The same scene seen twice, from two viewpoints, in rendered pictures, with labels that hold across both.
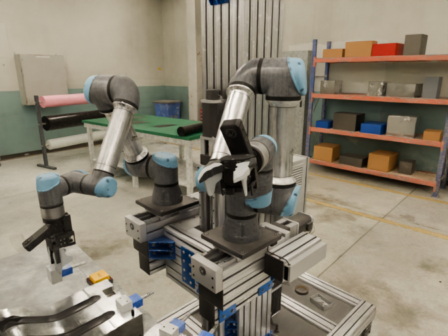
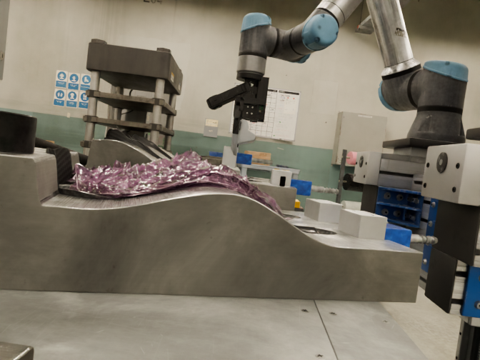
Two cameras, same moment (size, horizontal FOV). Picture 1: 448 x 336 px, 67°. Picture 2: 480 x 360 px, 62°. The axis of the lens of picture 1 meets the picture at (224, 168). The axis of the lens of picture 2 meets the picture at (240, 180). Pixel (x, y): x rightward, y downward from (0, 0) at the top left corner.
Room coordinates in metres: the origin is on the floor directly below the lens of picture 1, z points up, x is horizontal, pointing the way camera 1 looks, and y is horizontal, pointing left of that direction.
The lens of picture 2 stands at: (0.35, -0.17, 0.93)
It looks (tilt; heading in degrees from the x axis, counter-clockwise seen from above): 3 degrees down; 46
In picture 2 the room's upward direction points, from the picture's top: 7 degrees clockwise
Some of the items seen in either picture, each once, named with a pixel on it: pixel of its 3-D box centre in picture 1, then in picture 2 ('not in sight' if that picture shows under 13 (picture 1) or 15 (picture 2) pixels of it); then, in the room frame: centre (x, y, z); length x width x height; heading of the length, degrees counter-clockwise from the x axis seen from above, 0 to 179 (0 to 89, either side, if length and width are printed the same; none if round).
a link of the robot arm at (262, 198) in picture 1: (253, 185); not in sight; (0.89, -0.08, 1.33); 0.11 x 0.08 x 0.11; 69
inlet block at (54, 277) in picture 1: (67, 269); (248, 159); (1.11, 0.59, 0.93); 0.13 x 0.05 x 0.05; 133
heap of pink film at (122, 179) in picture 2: not in sight; (182, 177); (0.64, 0.23, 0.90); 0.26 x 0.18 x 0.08; 151
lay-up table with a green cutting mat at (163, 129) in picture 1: (158, 148); not in sight; (5.06, 1.01, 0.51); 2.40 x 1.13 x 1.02; 51
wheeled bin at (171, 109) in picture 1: (167, 119); not in sight; (8.58, 1.44, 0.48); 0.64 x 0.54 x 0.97; 53
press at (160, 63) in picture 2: not in sight; (135, 138); (3.06, 4.65, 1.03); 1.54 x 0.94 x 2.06; 47
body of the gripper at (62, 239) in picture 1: (58, 231); (250, 98); (1.10, 0.60, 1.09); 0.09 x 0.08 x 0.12; 133
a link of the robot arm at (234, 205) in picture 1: (243, 193); not in sight; (1.17, -0.07, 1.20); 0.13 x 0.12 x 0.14; 69
